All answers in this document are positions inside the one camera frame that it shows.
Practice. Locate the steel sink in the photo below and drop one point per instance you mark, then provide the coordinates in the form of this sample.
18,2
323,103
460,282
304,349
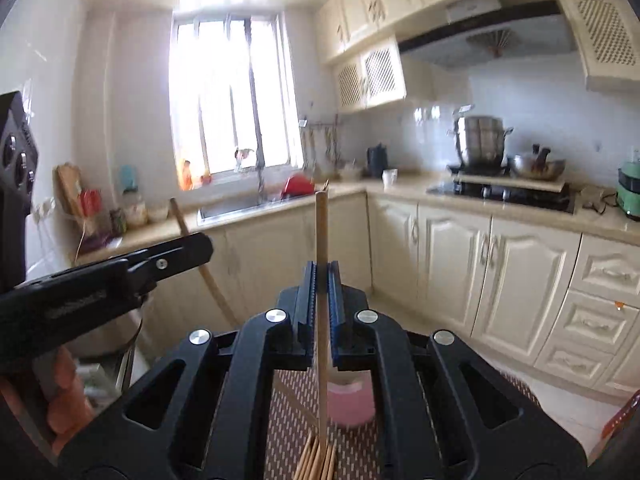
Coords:
235,207

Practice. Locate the beige power strip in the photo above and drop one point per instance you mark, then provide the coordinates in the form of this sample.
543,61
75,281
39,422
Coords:
595,202

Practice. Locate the orange plastic bottle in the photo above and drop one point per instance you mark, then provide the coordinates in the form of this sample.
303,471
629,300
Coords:
622,425

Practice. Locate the steel faucet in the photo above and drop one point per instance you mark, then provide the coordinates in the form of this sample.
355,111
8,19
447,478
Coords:
260,170

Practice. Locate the small white bowl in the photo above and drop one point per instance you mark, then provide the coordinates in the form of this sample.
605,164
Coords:
157,213

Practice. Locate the green kitchen appliance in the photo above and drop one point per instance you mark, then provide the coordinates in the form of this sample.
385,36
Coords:
629,190

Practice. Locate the cream drawer unit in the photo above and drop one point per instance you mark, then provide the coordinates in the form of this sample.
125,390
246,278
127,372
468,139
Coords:
590,320

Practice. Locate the hanging utensil rail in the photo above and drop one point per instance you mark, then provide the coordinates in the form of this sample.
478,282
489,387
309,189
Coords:
322,142

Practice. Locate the red bowl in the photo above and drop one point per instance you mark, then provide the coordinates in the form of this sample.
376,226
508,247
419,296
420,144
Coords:
296,187

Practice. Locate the wooden chopstick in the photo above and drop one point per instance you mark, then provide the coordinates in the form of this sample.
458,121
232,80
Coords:
212,285
322,230

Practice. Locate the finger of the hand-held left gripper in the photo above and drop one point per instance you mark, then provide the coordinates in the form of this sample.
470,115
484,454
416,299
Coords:
175,257

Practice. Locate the small orange bottle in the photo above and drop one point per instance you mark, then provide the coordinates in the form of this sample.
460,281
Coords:
186,175

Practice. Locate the white cup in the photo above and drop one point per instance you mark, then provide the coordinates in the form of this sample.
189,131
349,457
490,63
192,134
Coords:
389,179

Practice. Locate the person's left hand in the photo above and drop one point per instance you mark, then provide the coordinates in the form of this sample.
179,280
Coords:
72,400

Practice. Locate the steel wok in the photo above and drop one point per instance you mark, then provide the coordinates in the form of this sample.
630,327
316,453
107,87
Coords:
537,167

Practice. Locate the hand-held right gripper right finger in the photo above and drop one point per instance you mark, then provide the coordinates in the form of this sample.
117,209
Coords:
337,330

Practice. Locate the brown dotted placemat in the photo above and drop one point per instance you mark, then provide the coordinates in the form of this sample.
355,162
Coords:
295,410

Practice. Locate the wooden cutting board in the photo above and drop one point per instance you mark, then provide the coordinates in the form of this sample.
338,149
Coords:
69,187

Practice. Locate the bundle of wooden chopsticks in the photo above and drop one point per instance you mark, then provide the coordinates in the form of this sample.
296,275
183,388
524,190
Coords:
315,462

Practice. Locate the cream sink base cabinet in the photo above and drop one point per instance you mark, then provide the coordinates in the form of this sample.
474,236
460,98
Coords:
270,240

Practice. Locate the lattice-door wall cabinet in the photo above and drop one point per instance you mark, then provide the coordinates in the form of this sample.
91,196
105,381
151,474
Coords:
370,77
605,35

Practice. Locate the dark jar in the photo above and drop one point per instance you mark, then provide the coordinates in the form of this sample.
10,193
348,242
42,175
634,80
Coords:
117,221

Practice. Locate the blue container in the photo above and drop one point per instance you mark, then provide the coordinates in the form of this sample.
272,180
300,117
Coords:
128,179

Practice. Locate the purple bag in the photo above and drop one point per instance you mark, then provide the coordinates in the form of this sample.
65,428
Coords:
100,243

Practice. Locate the steel stockpot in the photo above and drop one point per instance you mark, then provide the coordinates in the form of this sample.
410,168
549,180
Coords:
480,140

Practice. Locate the range hood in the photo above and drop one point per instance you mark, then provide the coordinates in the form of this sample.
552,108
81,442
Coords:
490,35

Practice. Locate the dark kettle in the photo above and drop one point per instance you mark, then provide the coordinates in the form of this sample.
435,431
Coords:
376,160

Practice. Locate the red package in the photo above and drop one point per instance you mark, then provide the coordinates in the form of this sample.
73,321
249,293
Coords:
91,204

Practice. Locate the white jar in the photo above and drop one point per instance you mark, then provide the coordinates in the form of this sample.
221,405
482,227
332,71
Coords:
136,210

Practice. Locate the cream stove base cabinet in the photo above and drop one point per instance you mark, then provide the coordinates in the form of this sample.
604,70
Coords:
450,260

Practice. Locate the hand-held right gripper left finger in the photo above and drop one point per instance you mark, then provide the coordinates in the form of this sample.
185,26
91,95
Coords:
307,320

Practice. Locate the black gas stove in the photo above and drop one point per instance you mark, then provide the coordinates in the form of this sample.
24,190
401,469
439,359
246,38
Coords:
500,195

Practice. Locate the pink cup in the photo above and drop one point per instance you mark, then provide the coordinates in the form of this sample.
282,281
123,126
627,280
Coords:
352,405

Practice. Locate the kitchen window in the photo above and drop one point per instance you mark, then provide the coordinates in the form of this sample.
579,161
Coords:
235,95

